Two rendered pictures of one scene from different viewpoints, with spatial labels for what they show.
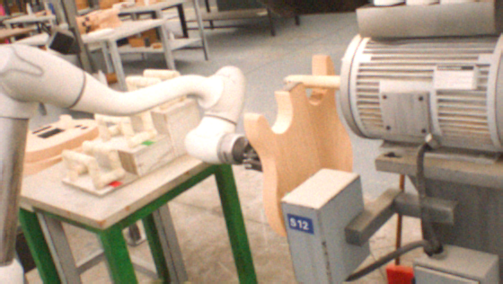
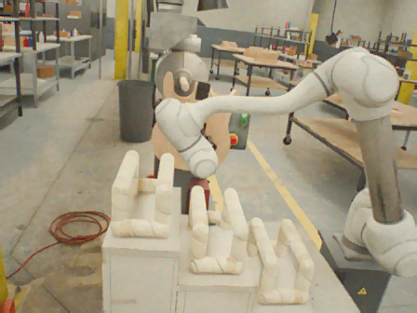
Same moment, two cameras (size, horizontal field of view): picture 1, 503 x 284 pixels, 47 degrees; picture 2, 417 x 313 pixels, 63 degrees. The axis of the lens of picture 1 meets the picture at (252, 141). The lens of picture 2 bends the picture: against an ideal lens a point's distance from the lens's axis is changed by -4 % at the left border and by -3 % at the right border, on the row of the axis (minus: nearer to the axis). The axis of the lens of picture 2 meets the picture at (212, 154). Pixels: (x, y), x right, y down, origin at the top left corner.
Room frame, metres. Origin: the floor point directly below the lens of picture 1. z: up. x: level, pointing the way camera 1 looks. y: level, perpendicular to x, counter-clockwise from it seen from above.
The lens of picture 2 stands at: (2.52, 0.80, 1.50)
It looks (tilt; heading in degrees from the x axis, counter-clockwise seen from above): 20 degrees down; 215
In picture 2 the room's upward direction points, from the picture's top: 7 degrees clockwise
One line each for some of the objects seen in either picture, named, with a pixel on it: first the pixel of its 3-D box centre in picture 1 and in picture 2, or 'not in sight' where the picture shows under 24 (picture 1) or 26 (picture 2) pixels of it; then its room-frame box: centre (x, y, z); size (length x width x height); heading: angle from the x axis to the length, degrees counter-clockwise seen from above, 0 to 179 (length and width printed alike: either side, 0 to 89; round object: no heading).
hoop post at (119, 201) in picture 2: not in sight; (119, 211); (2.14, 0.33, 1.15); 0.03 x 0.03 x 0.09
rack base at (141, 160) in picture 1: (132, 151); (210, 261); (1.95, 0.43, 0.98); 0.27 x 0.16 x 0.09; 43
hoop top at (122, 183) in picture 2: (161, 75); (127, 171); (2.08, 0.28, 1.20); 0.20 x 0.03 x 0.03; 42
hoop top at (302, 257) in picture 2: (78, 157); (296, 243); (1.81, 0.58, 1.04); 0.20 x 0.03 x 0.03; 42
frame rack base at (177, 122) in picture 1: (163, 125); (146, 244); (2.05, 0.31, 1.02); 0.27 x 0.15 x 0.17; 43
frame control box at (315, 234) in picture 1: (363, 240); (223, 129); (1.04, -0.19, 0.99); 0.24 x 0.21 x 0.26; 45
